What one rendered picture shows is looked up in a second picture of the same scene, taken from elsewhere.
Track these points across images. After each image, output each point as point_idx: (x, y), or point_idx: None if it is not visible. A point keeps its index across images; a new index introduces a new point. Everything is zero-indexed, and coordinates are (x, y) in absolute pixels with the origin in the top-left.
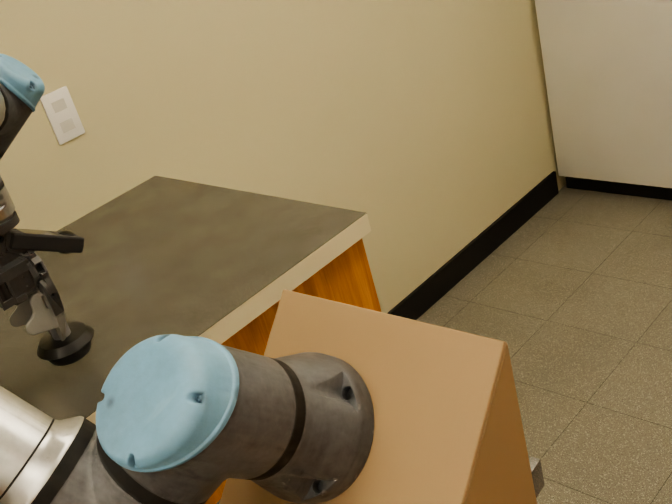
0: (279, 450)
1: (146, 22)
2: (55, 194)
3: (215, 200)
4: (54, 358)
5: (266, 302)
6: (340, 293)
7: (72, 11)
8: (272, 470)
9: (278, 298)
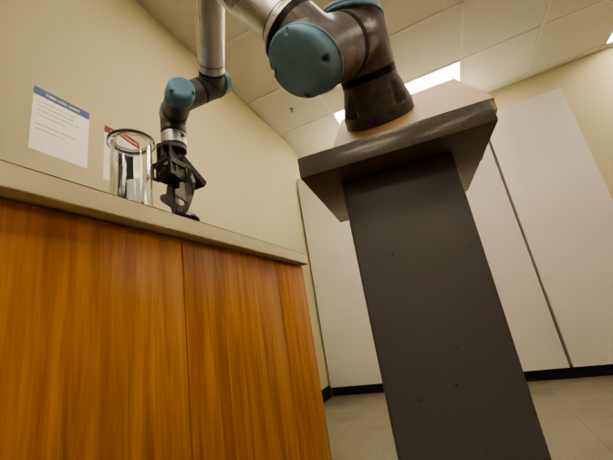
0: (392, 57)
1: None
2: None
3: None
4: (181, 214)
5: (275, 251)
6: (296, 286)
7: (171, 209)
8: (389, 67)
9: (279, 255)
